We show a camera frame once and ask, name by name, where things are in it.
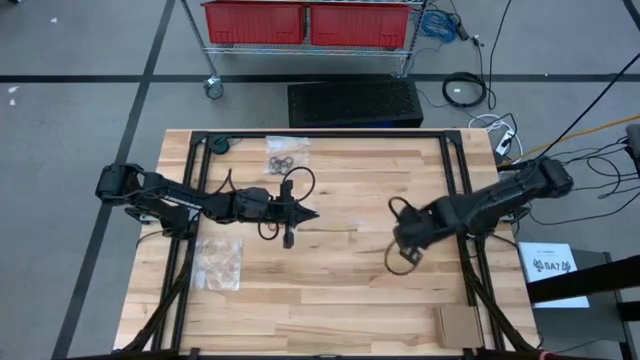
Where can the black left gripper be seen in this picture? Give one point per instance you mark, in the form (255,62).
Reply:
(284,212)

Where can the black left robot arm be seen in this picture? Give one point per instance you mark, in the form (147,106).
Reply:
(175,195)

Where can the black beam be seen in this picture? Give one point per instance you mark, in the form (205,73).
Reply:
(590,280)

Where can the black perforated computer case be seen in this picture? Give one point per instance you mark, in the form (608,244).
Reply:
(355,102)

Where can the red plastic bin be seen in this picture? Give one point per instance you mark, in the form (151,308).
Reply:
(255,22)
(360,25)

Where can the grey side table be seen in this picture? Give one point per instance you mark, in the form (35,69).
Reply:
(575,330)

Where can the black rubber band bunch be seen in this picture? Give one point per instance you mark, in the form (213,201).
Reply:
(282,165)

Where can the white power strip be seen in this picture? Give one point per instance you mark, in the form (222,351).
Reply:
(504,144)

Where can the brown cardboard box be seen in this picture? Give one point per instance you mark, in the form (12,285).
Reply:
(457,327)

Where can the green tape roll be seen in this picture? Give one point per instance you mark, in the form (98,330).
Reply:
(219,145)

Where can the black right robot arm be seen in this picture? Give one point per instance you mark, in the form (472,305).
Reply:
(500,197)

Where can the white paper sign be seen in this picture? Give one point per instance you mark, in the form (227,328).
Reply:
(552,275)

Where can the grey box device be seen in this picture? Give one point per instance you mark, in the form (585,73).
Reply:
(634,145)

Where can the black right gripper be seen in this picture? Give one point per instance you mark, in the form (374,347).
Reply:
(420,227)

